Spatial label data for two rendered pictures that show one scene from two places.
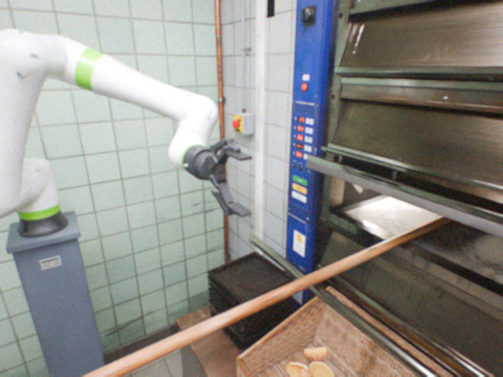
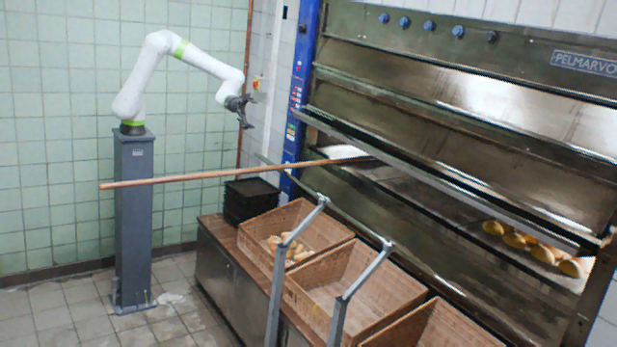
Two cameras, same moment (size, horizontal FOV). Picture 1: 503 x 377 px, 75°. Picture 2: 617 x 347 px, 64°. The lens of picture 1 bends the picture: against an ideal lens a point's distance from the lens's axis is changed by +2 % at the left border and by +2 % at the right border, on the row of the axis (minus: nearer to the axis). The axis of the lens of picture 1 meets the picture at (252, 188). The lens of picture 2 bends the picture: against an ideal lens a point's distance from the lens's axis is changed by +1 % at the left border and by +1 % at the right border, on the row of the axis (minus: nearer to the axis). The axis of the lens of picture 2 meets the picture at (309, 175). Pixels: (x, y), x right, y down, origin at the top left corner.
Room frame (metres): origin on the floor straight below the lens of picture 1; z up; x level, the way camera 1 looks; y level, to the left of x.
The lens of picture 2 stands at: (-1.81, -0.14, 2.12)
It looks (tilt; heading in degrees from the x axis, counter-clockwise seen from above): 21 degrees down; 356
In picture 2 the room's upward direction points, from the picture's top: 8 degrees clockwise
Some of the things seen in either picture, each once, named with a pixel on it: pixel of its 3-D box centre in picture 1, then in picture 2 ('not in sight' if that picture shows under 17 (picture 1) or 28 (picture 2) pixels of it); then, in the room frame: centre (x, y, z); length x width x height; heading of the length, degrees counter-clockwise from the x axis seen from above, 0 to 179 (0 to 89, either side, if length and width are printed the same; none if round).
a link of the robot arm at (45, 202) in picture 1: (31, 188); (132, 107); (1.01, 0.74, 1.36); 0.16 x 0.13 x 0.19; 179
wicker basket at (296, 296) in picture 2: not in sight; (352, 293); (0.28, -0.59, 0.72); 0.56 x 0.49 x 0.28; 34
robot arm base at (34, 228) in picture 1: (42, 214); (131, 124); (1.07, 0.77, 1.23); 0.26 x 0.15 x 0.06; 32
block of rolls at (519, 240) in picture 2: not in sight; (561, 235); (0.19, -1.49, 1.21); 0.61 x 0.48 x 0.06; 123
